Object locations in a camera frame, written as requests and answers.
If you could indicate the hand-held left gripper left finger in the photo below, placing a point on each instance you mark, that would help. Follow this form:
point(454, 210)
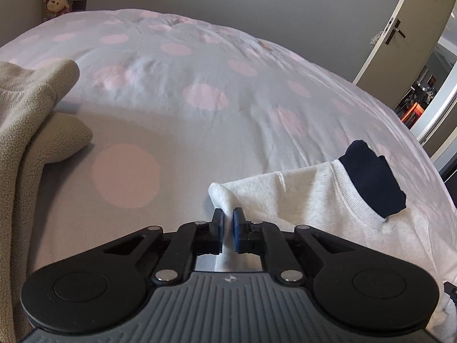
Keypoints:
point(219, 228)

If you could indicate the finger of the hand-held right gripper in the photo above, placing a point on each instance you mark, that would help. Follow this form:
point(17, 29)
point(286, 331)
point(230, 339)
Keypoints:
point(451, 291)

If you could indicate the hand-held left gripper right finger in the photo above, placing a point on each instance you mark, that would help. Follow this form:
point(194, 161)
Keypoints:
point(237, 230)

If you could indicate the light grey printed sweatshirt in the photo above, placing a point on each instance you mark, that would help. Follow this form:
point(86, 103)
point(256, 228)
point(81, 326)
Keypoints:
point(303, 193)

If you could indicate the navy blue inner garment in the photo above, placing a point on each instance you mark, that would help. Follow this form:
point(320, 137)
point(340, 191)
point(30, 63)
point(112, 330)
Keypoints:
point(371, 185)

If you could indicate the bed with pink dotted sheet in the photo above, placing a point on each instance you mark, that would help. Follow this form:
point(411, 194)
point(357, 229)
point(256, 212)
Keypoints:
point(178, 96)

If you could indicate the orange chair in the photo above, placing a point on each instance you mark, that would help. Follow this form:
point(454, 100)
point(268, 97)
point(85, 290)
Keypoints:
point(410, 112)

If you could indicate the beige fleece garment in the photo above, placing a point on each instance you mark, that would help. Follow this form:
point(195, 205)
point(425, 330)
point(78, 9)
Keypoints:
point(21, 114)

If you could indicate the cream door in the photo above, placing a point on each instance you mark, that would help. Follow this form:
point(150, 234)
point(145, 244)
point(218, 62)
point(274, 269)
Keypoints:
point(403, 32)

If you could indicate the yellow plush bear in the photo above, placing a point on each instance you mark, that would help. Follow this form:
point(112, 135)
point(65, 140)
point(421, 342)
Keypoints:
point(57, 3)

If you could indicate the white door frame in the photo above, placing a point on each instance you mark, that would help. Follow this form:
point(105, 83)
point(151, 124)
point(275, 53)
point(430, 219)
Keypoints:
point(437, 118)

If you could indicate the dark wall panel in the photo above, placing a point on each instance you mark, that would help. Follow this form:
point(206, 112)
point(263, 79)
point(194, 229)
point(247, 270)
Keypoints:
point(79, 5)

